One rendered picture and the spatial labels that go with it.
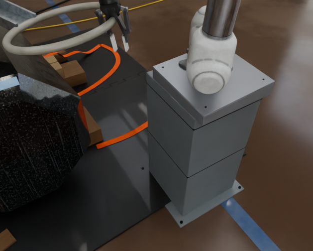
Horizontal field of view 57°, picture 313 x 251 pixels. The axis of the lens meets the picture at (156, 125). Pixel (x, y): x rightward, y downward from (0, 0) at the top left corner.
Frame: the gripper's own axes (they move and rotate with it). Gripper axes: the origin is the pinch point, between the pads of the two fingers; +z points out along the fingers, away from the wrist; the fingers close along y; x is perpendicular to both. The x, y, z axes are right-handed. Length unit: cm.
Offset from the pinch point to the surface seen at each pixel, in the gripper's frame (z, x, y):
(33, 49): -10.5, 24.2, 21.8
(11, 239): 89, 47, 72
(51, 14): -9.3, -15.8, 37.4
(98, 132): 80, -33, 49
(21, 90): 12.8, 14.6, 45.7
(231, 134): 51, -3, -45
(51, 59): 54, -98, 113
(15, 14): -12, -13, 54
